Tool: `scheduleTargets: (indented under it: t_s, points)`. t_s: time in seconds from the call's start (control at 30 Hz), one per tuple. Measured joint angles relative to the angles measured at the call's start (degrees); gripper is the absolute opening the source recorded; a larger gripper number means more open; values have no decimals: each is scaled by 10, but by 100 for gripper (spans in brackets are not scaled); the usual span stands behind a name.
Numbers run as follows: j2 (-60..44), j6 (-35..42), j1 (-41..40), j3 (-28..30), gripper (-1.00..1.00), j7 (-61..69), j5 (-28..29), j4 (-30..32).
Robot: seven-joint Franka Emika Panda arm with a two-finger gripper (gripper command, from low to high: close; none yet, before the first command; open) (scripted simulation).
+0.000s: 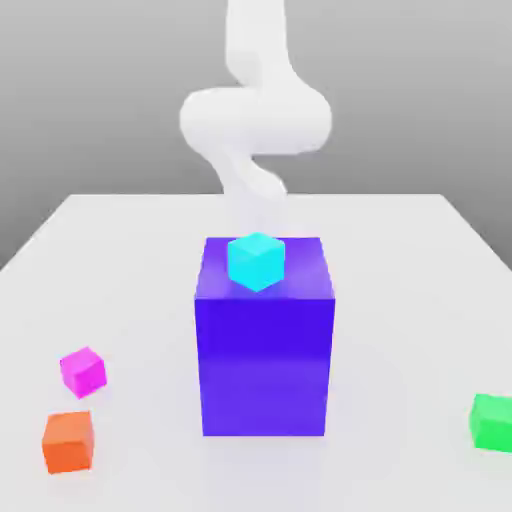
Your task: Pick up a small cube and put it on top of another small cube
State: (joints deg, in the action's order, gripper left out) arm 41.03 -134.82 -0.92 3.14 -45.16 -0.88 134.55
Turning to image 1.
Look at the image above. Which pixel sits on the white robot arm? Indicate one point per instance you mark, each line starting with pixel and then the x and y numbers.
pixel 256 120

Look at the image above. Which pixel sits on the small cyan cube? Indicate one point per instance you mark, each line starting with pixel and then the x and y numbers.
pixel 256 262

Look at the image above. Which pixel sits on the small magenta cube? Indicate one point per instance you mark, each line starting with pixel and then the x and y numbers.
pixel 83 372

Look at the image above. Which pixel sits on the small orange cube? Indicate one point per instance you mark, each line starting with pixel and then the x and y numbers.
pixel 68 442

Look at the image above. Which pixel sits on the small green cube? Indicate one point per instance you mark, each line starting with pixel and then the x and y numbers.
pixel 492 424

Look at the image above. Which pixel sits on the large purple box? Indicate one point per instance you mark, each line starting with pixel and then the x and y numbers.
pixel 264 360

